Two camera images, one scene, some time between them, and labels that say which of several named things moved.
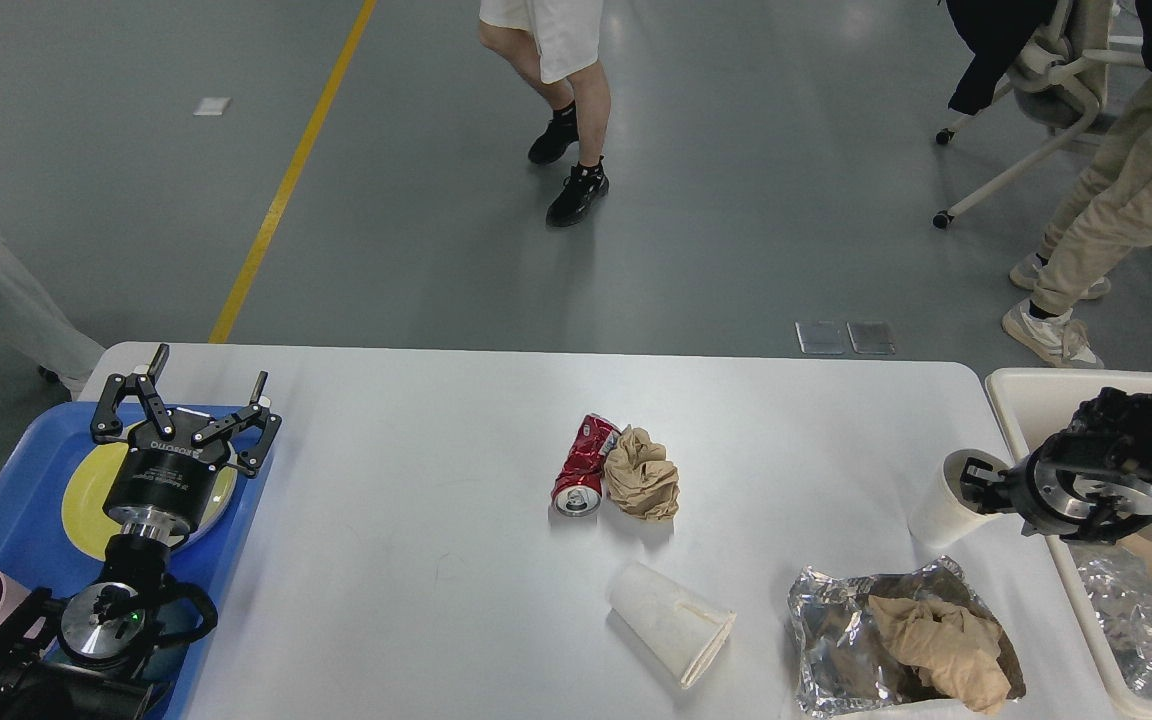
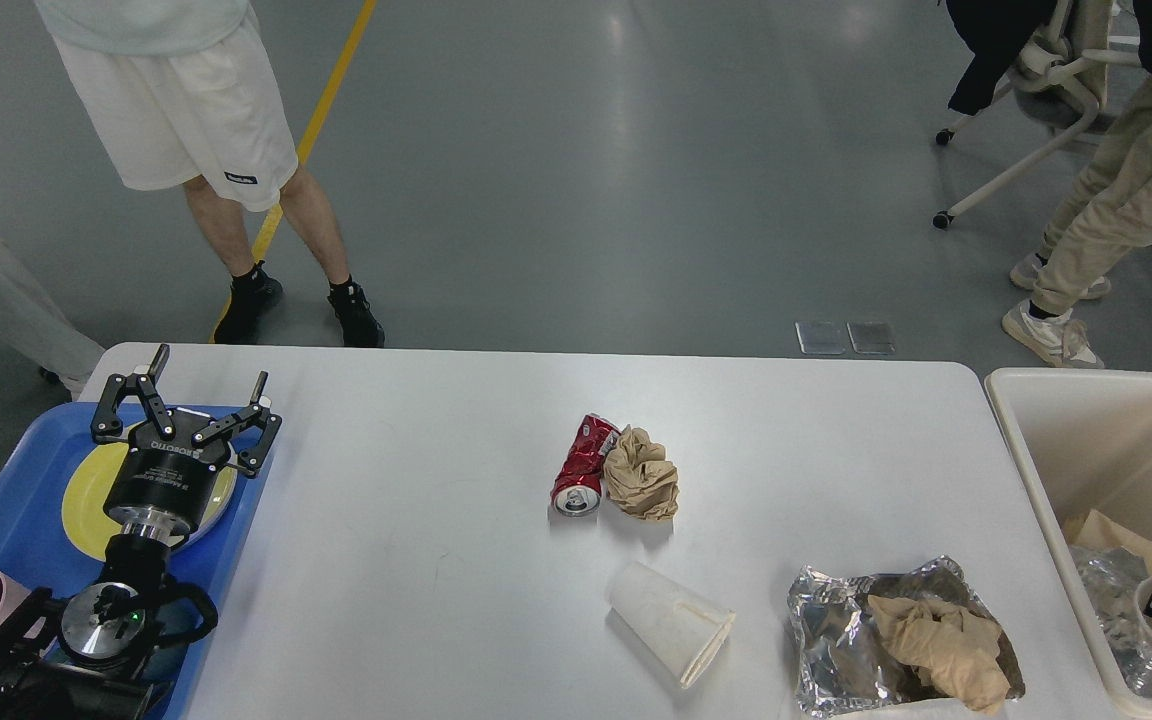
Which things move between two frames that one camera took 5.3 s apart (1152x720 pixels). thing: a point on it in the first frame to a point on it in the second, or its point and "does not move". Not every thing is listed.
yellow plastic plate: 89,525 does not move
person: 555,45 to 183,94
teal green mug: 180,620 does not move
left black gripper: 164,485 does not move
